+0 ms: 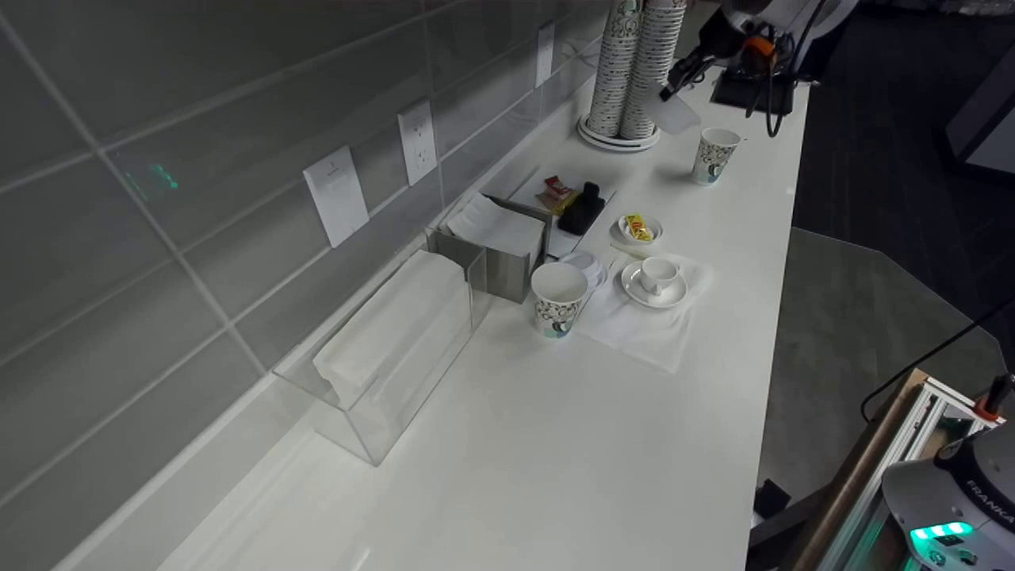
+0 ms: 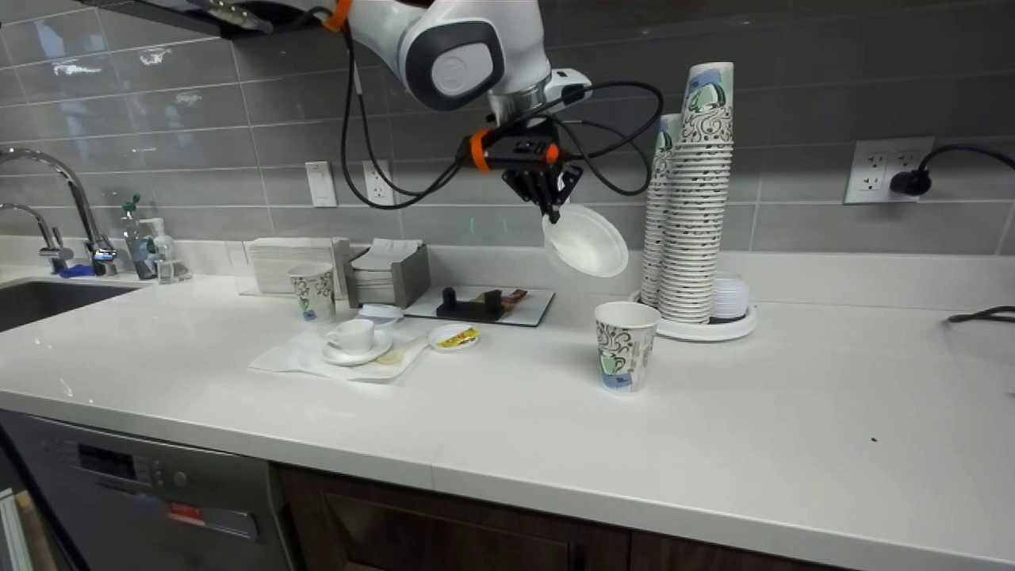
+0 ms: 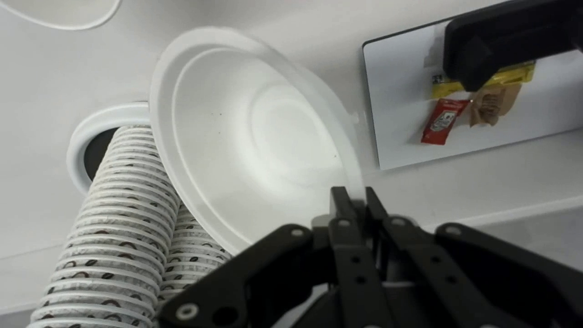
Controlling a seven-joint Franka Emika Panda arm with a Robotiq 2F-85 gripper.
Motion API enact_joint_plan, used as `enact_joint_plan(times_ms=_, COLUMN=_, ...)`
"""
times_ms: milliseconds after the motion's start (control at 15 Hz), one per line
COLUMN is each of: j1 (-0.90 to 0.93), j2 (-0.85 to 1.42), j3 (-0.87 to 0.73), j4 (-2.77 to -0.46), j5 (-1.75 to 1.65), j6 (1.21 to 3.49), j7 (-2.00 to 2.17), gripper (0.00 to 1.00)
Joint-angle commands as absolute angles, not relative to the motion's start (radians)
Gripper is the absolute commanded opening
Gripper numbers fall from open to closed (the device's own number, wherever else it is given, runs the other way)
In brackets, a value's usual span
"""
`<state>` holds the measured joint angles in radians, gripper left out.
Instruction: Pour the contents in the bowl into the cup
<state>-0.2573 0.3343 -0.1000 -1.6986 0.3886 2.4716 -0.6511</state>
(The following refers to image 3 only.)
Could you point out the short paper cup stack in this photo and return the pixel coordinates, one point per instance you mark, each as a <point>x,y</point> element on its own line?
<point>192,260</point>

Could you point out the white rectangular tray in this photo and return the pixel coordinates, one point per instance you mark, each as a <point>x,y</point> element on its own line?
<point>394,109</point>

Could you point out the small white cup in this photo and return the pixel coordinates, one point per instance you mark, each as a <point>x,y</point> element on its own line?
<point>101,151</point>

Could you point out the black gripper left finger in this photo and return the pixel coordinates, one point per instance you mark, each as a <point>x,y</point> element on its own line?
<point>274,279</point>

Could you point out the brown sugar packet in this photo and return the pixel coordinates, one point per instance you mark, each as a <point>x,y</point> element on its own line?
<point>494,104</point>

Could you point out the white plastic bowl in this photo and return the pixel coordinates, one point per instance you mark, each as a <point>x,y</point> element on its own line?
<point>255,138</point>

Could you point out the tall paper cup stack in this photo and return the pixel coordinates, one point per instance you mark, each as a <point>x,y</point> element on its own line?
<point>115,242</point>

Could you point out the red sauce packet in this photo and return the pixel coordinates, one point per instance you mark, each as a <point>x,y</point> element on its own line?
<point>445,120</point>

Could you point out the yellow sauce packet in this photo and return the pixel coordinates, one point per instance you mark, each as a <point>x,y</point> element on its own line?
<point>512,73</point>

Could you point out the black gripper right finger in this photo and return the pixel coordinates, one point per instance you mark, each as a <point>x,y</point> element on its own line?
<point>485,273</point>

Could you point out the black plastic gadget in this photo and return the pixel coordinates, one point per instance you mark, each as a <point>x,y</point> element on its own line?
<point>511,36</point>

